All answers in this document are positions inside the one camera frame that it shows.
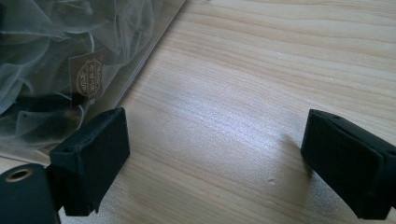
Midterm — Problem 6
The clear bag of tea sachets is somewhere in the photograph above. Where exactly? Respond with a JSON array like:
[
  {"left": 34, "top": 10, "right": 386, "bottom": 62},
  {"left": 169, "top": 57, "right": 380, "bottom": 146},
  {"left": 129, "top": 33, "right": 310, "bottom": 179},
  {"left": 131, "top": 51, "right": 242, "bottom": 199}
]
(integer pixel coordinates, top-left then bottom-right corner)
[{"left": 0, "top": 0, "right": 187, "bottom": 164}]

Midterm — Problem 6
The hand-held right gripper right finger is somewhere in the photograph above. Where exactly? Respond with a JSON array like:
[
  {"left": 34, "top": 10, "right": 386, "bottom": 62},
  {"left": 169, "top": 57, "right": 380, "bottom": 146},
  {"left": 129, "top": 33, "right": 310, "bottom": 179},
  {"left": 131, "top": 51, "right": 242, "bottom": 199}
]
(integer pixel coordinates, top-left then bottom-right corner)
[{"left": 300, "top": 108, "right": 396, "bottom": 221}]

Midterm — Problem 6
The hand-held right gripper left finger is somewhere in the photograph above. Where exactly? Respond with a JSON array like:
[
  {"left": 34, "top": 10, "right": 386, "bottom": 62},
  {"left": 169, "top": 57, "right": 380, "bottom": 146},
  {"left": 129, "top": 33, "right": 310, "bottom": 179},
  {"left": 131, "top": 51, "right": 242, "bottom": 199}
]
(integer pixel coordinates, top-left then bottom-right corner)
[{"left": 45, "top": 106, "right": 131, "bottom": 217}]

